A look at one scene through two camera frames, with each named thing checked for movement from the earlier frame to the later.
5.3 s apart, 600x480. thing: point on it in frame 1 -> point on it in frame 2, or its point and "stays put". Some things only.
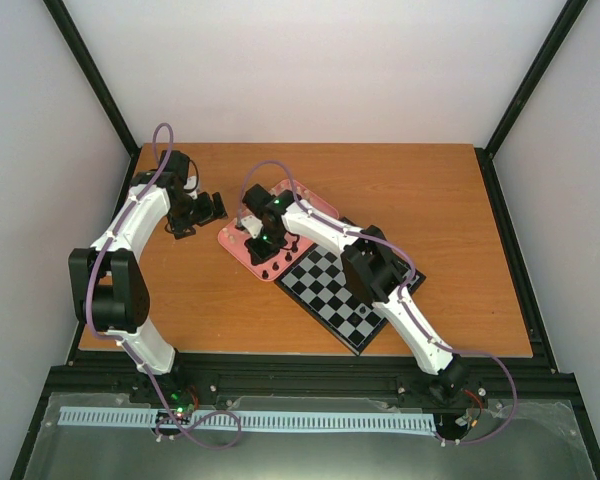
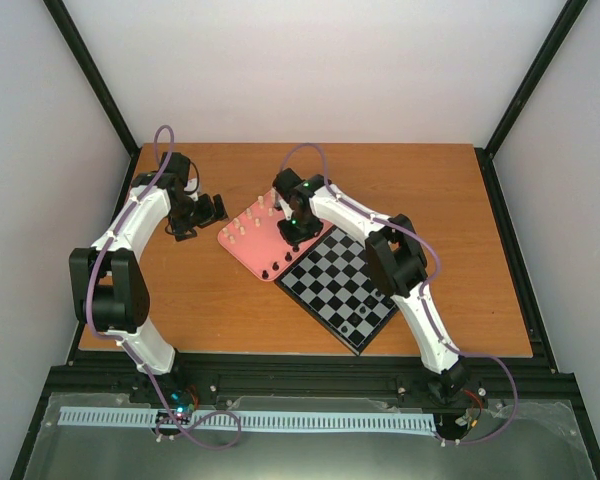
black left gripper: (179, 226) stays put
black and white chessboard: (317, 280) stays put
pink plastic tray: (236, 238) stays put
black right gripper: (257, 255) -> (293, 239)
